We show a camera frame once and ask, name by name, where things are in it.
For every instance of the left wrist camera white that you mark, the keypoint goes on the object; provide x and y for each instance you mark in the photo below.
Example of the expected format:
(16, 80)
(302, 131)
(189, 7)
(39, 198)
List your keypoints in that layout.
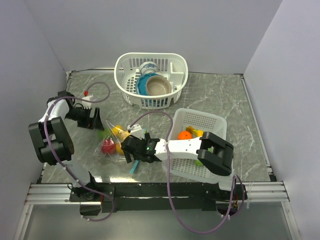
(87, 100)

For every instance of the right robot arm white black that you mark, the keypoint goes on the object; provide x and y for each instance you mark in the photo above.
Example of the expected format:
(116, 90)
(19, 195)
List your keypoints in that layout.
(206, 159)

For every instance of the white oval dish basket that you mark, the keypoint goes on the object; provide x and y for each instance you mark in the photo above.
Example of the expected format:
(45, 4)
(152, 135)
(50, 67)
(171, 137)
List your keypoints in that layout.
(170, 65)

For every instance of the yellow orange fake mango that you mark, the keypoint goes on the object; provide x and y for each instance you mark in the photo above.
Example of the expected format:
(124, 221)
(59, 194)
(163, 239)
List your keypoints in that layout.
(118, 149)

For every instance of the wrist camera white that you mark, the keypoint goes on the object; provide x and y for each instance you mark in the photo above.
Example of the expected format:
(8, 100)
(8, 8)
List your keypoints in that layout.
(87, 100)
(137, 131)

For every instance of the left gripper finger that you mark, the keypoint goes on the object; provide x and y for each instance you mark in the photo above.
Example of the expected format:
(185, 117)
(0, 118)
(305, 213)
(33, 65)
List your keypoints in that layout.
(96, 115)
(96, 124)

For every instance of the red fake apple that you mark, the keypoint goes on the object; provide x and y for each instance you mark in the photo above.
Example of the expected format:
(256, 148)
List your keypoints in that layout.
(108, 146)

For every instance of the clear zip top bag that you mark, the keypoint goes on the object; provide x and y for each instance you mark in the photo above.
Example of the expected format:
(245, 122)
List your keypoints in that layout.
(101, 136)

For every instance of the orange fake fruit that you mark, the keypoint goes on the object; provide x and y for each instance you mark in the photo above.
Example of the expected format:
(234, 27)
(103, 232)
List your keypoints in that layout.
(184, 135)

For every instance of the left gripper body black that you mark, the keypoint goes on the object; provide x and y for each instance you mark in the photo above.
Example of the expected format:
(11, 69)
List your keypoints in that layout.
(82, 116)

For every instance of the yellow fake pepper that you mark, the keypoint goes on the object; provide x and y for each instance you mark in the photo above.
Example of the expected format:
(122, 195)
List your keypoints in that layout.
(120, 133)

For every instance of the blue white porcelain cup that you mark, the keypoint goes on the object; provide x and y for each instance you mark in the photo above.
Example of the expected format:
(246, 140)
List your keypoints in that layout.
(148, 67)

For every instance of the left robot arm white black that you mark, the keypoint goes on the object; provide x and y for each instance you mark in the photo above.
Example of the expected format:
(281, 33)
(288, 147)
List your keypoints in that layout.
(53, 144)

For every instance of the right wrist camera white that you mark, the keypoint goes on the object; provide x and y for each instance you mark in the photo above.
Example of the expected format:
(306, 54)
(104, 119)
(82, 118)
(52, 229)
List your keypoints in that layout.
(137, 131)

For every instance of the yellow fake banana piece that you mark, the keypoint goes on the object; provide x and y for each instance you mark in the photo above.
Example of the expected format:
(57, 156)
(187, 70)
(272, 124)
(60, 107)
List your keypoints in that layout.
(194, 132)

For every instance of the green fake vegetable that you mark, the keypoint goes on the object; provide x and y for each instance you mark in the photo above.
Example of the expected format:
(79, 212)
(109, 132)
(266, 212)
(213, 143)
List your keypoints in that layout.
(198, 162)

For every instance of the beige bowl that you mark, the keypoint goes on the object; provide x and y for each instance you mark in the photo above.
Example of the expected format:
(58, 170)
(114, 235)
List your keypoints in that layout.
(158, 85)

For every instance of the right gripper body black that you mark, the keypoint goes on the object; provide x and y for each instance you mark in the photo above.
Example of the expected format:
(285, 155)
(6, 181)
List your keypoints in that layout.
(147, 138)

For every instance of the teal plate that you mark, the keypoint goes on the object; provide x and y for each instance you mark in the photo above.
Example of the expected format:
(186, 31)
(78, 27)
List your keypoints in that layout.
(141, 83)

